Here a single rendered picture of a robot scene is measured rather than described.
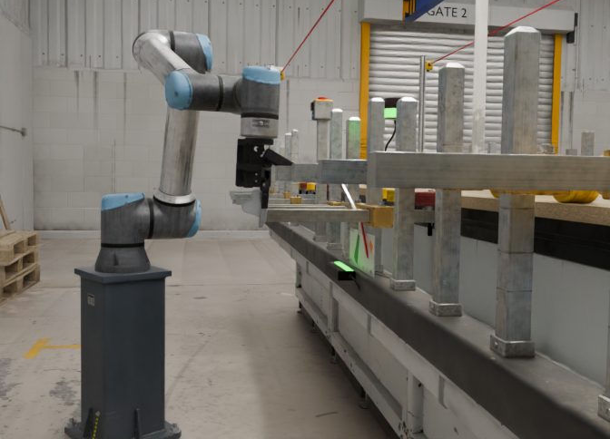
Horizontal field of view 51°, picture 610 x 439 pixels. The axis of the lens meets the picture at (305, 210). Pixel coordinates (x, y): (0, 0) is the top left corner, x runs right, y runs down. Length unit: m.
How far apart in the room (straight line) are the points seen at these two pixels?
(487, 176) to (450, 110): 0.58
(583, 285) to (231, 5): 9.01
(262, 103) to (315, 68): 8.39
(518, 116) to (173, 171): 1.55
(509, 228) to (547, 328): 0.41
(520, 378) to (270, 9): 9.32
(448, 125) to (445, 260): 0.23
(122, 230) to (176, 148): 0.34
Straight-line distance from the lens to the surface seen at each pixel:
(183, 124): 2.19
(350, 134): 1.84
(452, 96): 1.13
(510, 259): 0.90
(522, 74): 0.90
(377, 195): 1.60
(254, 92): 1.50
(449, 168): 0.54
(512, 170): 0.57
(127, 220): 2.27
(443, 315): 1.14
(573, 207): 1.13
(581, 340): 1.17
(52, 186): 9.74
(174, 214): 2.29
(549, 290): 1.25
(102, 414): 2.36
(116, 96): 9.67
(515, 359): 0.91
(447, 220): 1.12
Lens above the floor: 0.94
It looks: 3 degrees down
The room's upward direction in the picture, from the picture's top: 1 degrees clockwise
